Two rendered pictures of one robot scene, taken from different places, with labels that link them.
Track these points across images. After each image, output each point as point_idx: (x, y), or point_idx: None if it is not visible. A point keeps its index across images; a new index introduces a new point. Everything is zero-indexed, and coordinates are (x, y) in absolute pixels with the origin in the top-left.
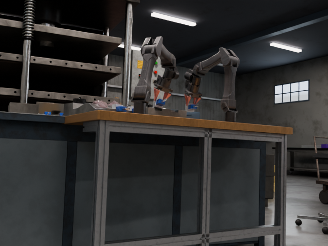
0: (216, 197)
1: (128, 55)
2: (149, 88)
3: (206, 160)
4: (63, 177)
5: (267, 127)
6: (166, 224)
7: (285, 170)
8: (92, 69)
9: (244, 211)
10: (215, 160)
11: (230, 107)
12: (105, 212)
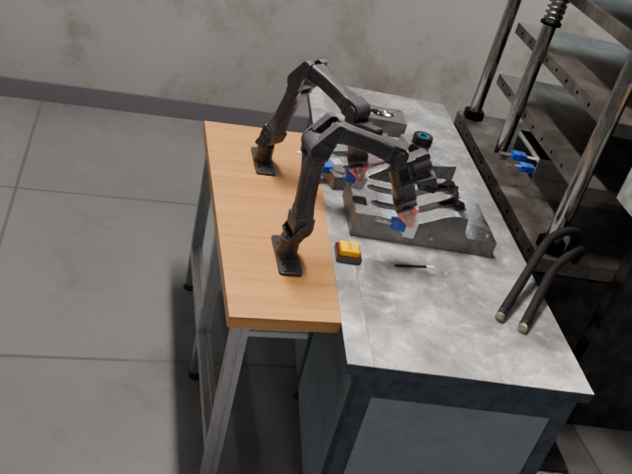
0: (318, 380)
1: (610, 97)
2: (269, 130)
3: (212, 247)
4: None
5: (222, 274)
6: (304, 345)
7: (222, 375)
8: (583, 106)
9: (316, 449)
10: None
11: (289, 225)
12: (196, 219)
